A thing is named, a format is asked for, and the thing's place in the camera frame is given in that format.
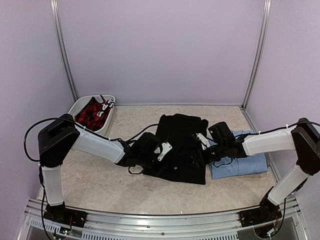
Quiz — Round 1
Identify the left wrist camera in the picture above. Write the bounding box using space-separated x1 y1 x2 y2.
154 142 173 162

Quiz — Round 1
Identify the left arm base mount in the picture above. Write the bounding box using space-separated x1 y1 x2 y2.
43 202 88 228

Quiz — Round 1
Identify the right aluminium corner post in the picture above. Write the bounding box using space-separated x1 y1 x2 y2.
241 0 272 111

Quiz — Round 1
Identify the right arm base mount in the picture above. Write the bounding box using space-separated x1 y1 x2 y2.
239 197 283 227

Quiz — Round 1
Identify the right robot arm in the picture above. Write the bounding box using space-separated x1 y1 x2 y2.
189 118 320 222

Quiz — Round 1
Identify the light blue folded shirt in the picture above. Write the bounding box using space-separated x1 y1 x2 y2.
208 129 268 180

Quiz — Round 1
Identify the aluminium front rail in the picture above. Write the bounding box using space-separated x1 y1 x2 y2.
17 197 308 240

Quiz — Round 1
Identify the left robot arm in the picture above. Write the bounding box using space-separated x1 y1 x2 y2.
23 113 172 223

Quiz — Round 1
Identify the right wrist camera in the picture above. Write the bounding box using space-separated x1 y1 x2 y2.
193 133 211 150

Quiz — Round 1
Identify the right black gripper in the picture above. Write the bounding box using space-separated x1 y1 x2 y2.
184 141 227 168

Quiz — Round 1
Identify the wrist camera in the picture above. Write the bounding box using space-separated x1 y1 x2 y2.
154 142 173 162
193 133 211 150

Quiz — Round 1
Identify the black long sleeve shirt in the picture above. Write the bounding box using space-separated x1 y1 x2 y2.
143 113 209 185

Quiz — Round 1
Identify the red black plaid shirt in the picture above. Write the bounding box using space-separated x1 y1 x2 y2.
73 96 116 132

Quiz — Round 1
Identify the left aluminium corner post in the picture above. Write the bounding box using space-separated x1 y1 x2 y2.
50 0 79 102

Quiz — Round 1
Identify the white plastic bin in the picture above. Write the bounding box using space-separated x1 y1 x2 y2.
67 94 116 135

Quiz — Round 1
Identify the aluminium corner post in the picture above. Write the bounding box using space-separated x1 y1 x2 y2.
241 0 272 111
50 0 79 102

